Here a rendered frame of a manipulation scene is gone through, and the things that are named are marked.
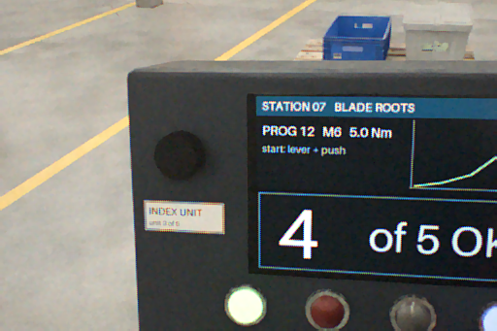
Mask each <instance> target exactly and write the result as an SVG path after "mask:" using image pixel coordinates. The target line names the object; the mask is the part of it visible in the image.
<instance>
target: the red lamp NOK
mask: <svg viewBox="0 0 497 331"><path fill-rule="evenodd" d="M305 313H306V316H307V319H308V320H309V322H310V323H311V324H312V325H313V326H314V328H317V329H319V330H321V331H336V330H338V329H340V328H342V327H343V326H345V323H347V321H348V316H349V305H348V300H347V299H346V298H345V296H344V295H343V294H342V293H340V292H338V291H336V290H334V289H319V290H318V291H316V292H314V293H312V294H311V295H310V298H308V300H307V302H306V304H305Z"/></svg>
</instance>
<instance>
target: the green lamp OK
mask: <svg viewBox="0 0 497 331"><path fill-rule="evenodd" d="M224 306H225V310H226V311H227V314H228V316H229V317H230V318H231V319H232V320H233V321H235V322H236V323H240V324H242V325H253V324H255V323H258V322H259V321H260V320H261V319H262V318H263V316H264V315H265V314H266V311H267V306H268V305H267V300H266V296H265V294H264V293H263V292H262V290H261V289H258V288H257V287H256V286H254V285H253V284H236V285H235V286H233V287H232V288H231V289H230V290H229V291H228V292H227V295H226V297H225V303H224Z"/></svg>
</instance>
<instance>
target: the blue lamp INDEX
mask: <svg viewBox="0 0 497 331"><path fill-rule="evenodd" d="M477 323H478V328H479V330H480V331H497V300H496V301H493V302H491V303H488V304H486V305H485V306H484V307H483V308H482V309H481V310H480V313H479V315H478V319H477Z"/></svg>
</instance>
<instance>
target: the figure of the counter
mask: <svg viewBox="0 0 497 331"><path fill-rule="evenodd" d="M342 194H343V193H321V192H299V191H277V190H257V270H272V271H286V272H313V273H326V274H340V254H341V224H342Z"/></svg>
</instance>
